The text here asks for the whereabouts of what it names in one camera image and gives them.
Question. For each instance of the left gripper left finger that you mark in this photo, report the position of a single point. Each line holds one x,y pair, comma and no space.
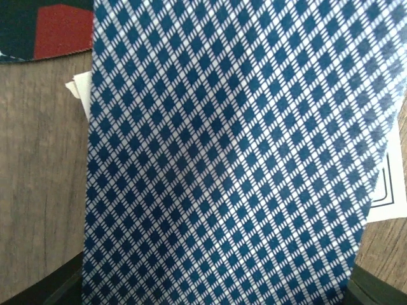
63,286

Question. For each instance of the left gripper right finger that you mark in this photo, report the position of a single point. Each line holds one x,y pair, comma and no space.
364,288

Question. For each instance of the round red black poker mat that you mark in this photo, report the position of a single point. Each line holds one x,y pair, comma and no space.
36,30

